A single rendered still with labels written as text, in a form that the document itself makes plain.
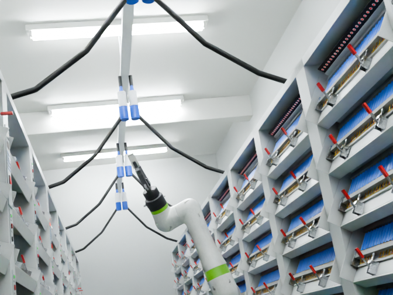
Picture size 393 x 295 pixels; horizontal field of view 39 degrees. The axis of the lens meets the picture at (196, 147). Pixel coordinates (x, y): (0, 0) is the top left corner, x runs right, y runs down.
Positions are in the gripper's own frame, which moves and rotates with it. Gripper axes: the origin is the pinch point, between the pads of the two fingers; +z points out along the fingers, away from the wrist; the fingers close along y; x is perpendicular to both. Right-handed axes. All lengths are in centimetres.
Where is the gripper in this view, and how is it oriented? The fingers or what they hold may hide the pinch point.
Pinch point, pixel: (133, 160)
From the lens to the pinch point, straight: 265.5
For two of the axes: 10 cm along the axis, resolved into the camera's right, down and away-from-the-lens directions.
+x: 9.0, -4.4, -0.2
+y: -1.1, -2.7, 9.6
